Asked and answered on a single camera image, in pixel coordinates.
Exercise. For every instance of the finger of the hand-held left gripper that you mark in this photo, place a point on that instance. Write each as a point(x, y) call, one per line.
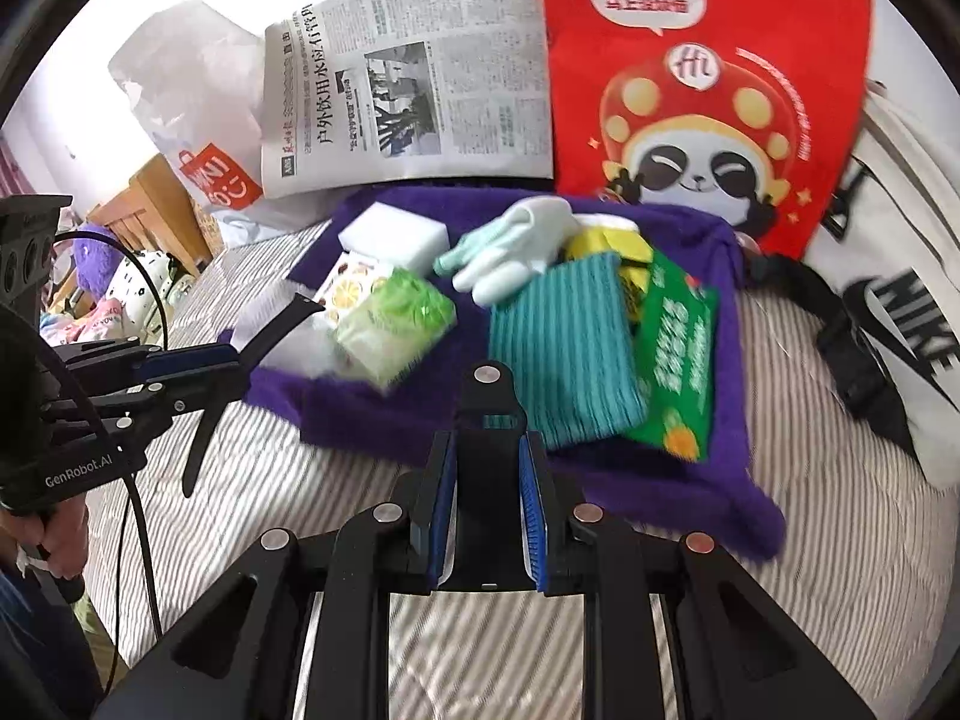
point(296, 311)
point(187, 369)

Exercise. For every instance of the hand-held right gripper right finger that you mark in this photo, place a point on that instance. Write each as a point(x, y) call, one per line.
point(534, 510)

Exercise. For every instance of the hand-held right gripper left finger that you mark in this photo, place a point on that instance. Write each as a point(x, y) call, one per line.
point(442, 510)

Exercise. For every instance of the fruit print tissue pack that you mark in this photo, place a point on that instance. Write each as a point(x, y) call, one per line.
point(352, 285)

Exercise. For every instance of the green tissue pack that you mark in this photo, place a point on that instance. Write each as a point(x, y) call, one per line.
point(390, 322)

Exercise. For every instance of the white sponge block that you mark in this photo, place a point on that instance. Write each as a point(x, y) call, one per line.
point(390, 232)

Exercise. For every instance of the teal striped cloth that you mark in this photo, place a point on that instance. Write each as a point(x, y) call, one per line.
point(555, 360)

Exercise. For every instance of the green snack packet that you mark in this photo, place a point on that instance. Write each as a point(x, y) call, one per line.
point(675, 360)

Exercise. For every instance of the mint and white socks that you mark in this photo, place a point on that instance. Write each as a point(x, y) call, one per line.
point(517, 240)

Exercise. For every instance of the yellow cloth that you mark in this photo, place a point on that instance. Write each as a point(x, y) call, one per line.
point(607, 247)

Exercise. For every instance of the person's left hand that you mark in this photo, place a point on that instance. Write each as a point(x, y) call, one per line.
point(64, 540)

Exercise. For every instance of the floral printed blanket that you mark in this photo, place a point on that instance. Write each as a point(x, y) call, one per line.
point(135, 277)

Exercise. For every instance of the purple plush toy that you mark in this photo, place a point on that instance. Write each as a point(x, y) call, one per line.
point(101, 255)

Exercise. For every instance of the purple towel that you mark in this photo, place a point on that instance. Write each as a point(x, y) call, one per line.
point(675, 480)

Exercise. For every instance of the wooden slatted furniture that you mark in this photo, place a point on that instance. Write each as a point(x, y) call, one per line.
point(150, 217)

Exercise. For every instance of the white plastic shopping bag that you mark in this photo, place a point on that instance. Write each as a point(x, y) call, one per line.
point(187, 90)

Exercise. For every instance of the pink striped cloth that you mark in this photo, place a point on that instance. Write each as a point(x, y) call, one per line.
point(11, 165)

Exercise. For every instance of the folded newspaper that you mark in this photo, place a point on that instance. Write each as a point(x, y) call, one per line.
point(450, 52)

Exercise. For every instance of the striped bed quilt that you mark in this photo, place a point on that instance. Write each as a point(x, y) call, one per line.
point(825, 615)

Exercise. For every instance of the white waist bag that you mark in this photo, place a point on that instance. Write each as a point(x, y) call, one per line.
point(885, 202)

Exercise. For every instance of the red paper bag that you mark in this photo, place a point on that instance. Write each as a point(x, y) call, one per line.
point(712, 15)

